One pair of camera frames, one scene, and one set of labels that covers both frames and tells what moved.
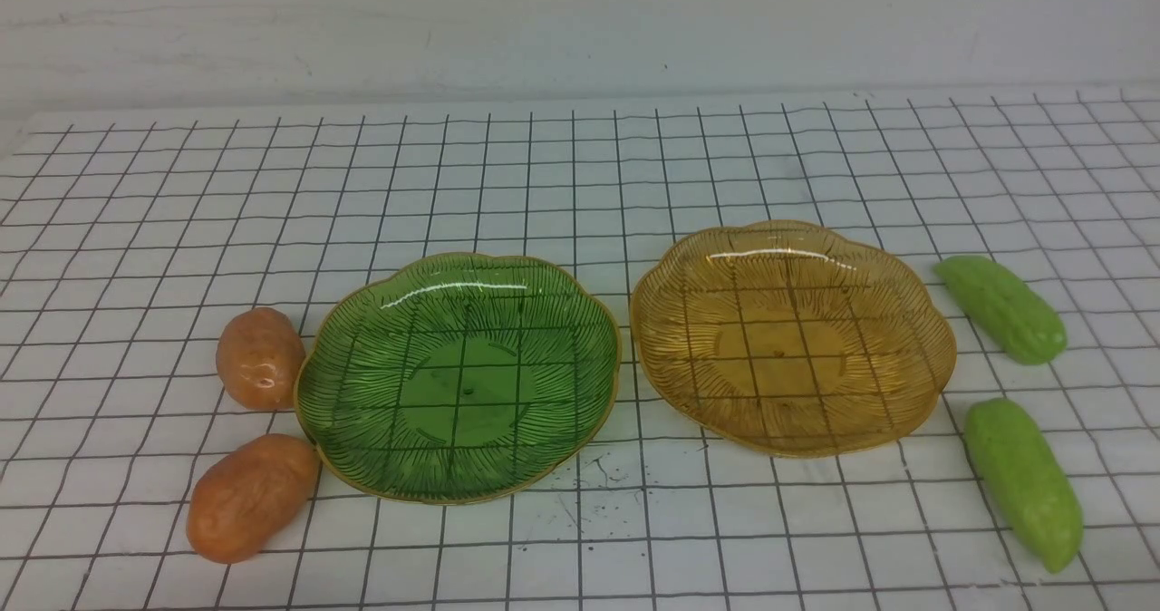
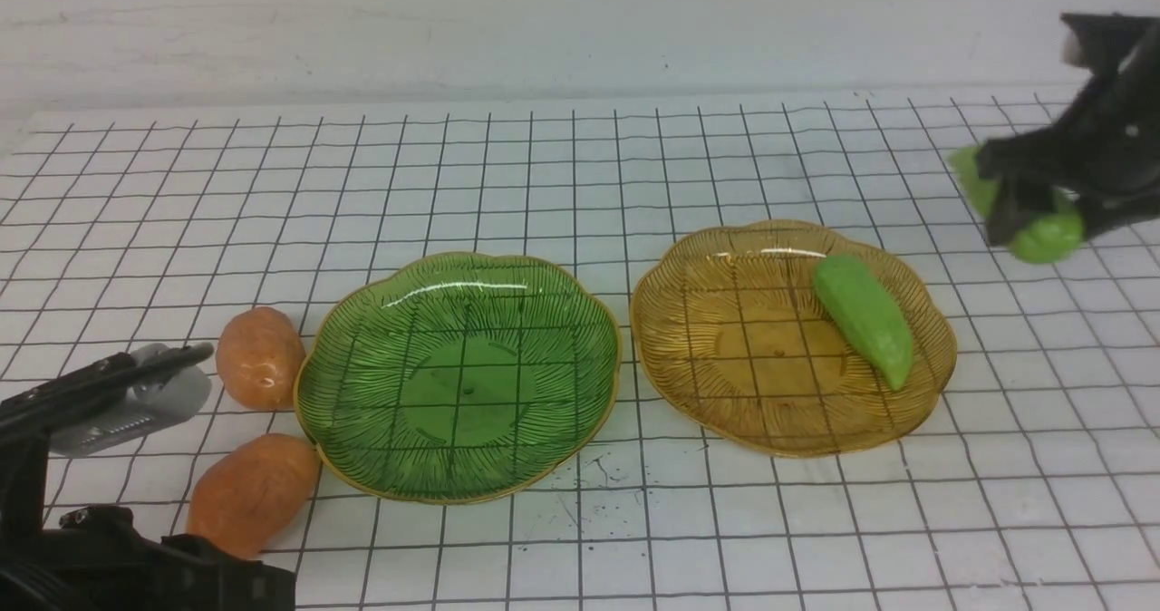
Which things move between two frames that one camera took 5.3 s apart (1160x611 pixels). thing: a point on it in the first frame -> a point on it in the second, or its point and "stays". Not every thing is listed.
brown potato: x=260 y=356 stays
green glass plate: x=457 y=378 stays
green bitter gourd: x=1003 y=309 -> x=1047 y=237
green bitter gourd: x=1025 y=480 -> x=868 y=315
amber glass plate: x=790 y=339 stays
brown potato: x=244 y=500 stays
